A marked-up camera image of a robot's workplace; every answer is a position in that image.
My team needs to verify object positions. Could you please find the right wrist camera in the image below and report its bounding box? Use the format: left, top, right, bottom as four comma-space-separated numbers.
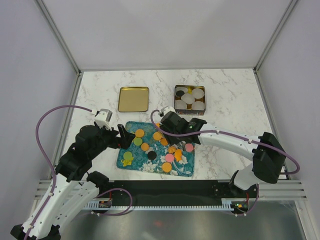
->
159, 106, 176, 117

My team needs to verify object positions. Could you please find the pink round cookie lower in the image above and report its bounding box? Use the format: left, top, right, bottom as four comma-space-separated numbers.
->
165, 153, 175, 163

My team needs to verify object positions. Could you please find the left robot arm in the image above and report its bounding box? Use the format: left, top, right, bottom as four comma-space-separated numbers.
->
10, 124, 135, 240

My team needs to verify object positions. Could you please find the pink round cookie right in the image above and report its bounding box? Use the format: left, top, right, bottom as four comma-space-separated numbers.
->
187, 143, 194, 153

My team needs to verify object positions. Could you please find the white paper cup bottom left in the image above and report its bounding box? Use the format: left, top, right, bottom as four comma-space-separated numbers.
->
174, 99, 187, 110

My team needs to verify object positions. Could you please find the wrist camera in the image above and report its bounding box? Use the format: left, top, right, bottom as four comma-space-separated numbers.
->
159, 106, 176, 117
94, 108, 113, 130

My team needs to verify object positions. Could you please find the black round cookie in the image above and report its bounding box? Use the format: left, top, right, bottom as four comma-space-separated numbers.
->
175, 90, 185, 98
147, 151, 157, 161

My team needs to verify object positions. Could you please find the white cable duct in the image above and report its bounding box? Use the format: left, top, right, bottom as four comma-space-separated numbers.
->
83, 200, 234, 211

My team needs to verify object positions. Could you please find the orange round cookie mid right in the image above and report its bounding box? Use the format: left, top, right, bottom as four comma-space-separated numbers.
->
167, 146, 176, 154

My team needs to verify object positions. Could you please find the green round cookie upper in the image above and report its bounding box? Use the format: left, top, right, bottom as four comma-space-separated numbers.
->
133, 137, 143, 146

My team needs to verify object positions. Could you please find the green round cookie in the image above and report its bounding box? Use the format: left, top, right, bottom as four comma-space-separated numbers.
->
133, 137, 143, 146
123, 151, 133, 161

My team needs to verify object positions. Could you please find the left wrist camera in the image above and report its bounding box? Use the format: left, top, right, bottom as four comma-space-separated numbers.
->
94, 108, 113, 130

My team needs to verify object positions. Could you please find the white paper cup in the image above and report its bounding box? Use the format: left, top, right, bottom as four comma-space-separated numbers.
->
174, 99, 187, 110
180, 93, 195, 105
174, 86, 189, 99
191, 101, 206, 111
192, 87, 205, 99

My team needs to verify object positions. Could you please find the orange round cookie bottom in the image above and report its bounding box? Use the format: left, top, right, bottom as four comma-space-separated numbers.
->
161, 162, 172, 173

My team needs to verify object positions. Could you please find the white paper cup top left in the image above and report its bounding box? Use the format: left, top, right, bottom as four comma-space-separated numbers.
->
174, 86, 189, 99

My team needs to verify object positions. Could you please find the white paper cup bottom right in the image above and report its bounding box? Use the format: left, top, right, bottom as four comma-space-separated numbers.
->
191, 101, 206, 111

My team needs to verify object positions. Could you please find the orange flower cookie lower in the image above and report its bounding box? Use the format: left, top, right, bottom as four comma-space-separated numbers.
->
174, 149, 183, 162

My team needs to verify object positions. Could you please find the black mounting base plate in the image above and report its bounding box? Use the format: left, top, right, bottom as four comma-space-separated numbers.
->
100, 180, 257, 206

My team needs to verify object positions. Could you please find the pink round cookie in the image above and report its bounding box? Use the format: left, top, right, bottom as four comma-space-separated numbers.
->
187, 143, 194, 153
165, 153, 175, 163

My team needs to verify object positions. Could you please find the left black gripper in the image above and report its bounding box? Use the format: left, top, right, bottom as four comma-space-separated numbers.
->
89, 122, 136, 159

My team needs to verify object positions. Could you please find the gold tin lid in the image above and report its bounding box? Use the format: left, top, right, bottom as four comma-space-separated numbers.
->
117, 86, 149, 113

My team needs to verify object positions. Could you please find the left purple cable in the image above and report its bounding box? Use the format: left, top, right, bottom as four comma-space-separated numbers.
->
23, 104, 96, 240

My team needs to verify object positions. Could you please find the white paper cup top right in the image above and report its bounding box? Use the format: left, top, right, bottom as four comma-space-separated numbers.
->
192, 87, 205, 99

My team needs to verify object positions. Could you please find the orange round cookie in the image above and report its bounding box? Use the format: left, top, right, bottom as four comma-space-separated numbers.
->
140, 142, 150, 152
135, 129, 145, 138
153, 131, 163, 141
161, 162, 172, 173

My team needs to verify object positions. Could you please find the aluminium frame rail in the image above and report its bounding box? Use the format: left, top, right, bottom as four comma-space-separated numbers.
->
34, 179, 307, 201

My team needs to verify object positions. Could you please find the green round cookie lower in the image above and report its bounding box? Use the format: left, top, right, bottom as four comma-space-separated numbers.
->
123, 151, 133, 161

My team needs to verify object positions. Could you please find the teal floral tray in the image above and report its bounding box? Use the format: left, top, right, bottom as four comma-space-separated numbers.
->
116, 121, 195, 177

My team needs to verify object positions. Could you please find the square cookie tin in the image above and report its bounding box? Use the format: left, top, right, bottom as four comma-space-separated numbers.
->
173, 85, 206, 116

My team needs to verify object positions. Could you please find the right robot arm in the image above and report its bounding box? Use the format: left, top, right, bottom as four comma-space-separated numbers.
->
159, 110, 286, 198

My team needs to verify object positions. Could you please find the white paper cup centre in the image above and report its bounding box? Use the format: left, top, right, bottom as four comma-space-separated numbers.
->
180, 93, 195, 105

